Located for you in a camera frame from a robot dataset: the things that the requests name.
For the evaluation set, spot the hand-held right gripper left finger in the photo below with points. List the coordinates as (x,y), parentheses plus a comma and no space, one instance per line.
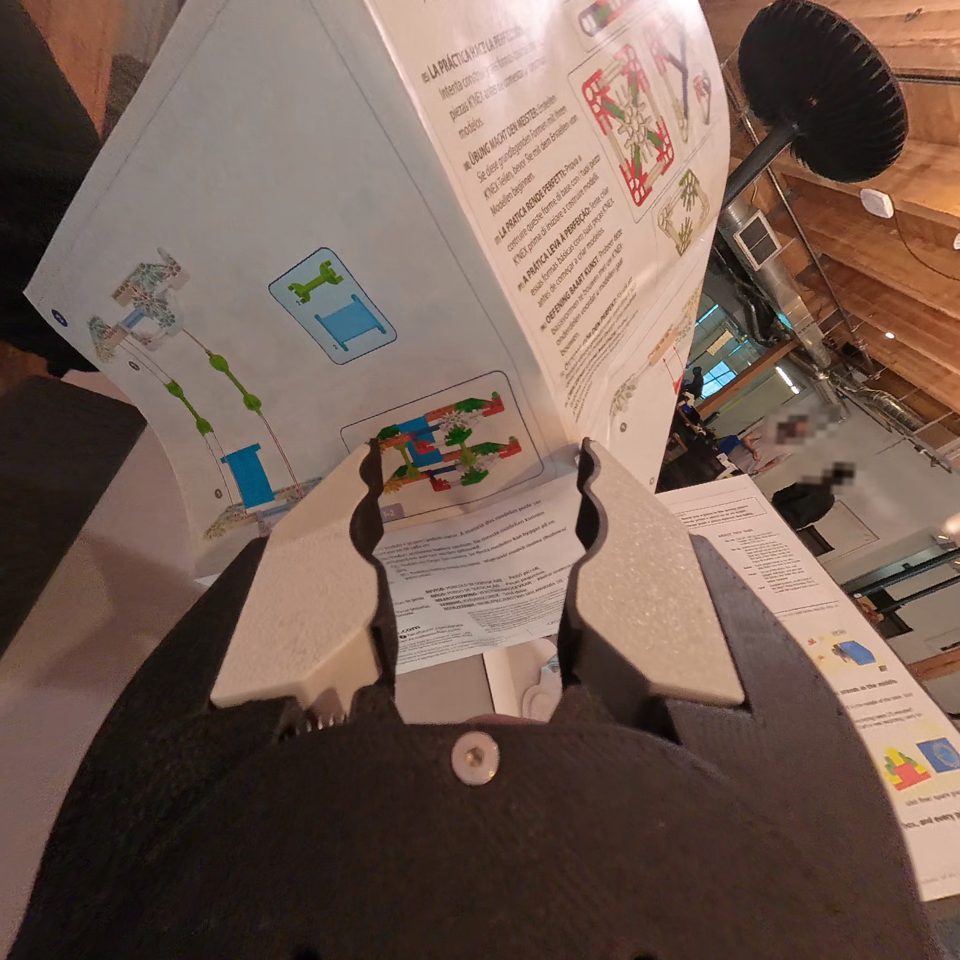
(300,600)

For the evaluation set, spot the silver air duct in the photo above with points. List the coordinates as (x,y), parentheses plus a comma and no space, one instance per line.
(765,270)

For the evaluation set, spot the toy instruction booklet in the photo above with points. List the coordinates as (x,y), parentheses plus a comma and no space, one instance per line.
(300,225)

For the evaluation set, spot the person's black clothing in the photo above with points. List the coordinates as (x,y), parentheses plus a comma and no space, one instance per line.
(37,187)

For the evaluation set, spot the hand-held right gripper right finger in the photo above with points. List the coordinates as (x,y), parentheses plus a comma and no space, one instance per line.
(645,600)

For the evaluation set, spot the printed instruction sheet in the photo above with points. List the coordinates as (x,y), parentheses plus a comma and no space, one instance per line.
(825,637)

